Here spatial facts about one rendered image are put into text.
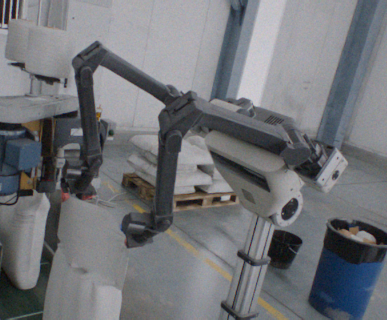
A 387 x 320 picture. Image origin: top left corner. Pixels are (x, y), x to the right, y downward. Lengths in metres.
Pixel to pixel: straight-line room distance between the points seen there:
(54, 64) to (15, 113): 0.22
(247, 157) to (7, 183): 0.85
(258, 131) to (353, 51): 9.03
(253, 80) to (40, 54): 6.99
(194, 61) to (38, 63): 5.93
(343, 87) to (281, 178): 8.72
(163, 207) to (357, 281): 2.39
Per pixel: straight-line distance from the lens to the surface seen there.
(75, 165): 1.82
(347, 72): 10.27
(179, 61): 7.34
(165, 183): 1.35
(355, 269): 3.58
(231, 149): 1.72
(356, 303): 3.73
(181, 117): 1.17
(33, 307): 2.43
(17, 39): 1.95
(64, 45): 1.71
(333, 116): 10.33
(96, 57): 1.61
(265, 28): 8.47
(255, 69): 8.48
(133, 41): 6.83
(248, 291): 2.02
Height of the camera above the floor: 1.76
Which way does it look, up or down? 17 degrees down
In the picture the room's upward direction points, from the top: 11 degrees clockwise
